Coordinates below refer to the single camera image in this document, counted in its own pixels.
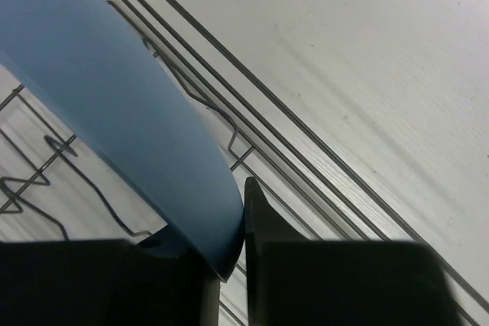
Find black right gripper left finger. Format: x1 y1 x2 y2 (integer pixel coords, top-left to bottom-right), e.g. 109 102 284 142
1 228 220 325

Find grey wire dish rack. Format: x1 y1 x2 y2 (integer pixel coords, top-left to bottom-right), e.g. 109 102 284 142
0 0 489 326

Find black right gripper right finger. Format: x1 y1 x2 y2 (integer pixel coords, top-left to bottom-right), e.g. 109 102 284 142
244 177 461 325

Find blue plate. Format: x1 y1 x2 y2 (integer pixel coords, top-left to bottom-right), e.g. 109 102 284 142
1 0 243 279

